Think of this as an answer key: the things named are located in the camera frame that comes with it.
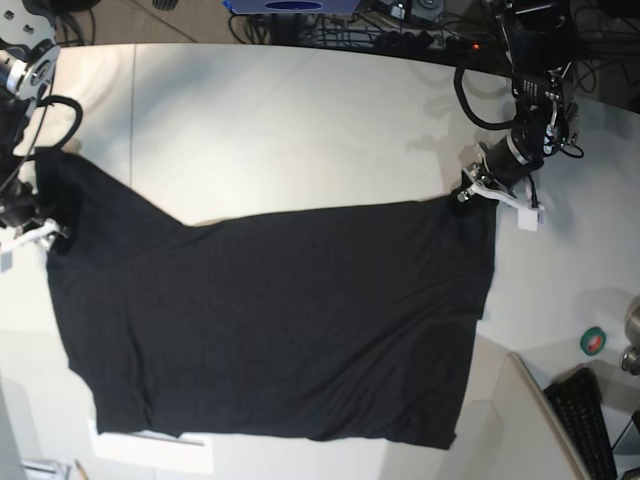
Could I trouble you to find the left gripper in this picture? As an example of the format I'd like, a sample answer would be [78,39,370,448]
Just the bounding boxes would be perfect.
[455,134,544,205]

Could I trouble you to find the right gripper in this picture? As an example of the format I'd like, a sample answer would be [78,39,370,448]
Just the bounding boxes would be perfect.
[1,179,68,250]

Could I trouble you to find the black t-shirt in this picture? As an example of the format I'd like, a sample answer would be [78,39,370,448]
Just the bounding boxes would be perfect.
[35,152,496,450]

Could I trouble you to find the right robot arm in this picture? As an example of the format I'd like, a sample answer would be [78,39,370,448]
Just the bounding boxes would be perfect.
[1,1,83,257]

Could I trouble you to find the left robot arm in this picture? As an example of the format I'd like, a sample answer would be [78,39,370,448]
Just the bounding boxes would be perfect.
[451,1,584,208]

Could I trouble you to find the black power strip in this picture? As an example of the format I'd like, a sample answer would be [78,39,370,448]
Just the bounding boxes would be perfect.
[374,30,490,53]

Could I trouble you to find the green tape roll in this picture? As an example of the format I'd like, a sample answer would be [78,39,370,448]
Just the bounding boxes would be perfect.
[579,327,607,356]

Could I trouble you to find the black keyboard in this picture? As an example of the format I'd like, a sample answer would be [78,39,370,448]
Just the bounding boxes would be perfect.
[544,367,617,480]

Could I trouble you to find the metal cylinder stand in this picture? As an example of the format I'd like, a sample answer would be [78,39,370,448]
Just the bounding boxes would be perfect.
[619,296,640,377]

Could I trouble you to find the beige divider panel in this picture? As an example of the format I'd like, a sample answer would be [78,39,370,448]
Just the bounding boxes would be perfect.
[490,353,591,480]

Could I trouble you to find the pencil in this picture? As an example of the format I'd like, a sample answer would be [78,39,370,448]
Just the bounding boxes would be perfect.
[74,460,89,480]

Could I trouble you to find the blue box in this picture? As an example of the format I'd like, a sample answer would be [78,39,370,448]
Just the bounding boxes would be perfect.
[223,0,372,15]

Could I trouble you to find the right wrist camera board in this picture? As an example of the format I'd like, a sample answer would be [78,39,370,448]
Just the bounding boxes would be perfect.
[0,250,13,273]

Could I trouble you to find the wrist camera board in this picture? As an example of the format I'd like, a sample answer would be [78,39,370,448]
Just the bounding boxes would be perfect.
[0,250,13,273]
[517,207,544,232]

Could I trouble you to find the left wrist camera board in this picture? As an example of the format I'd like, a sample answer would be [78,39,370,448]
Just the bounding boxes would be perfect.
[517,207,544,232]

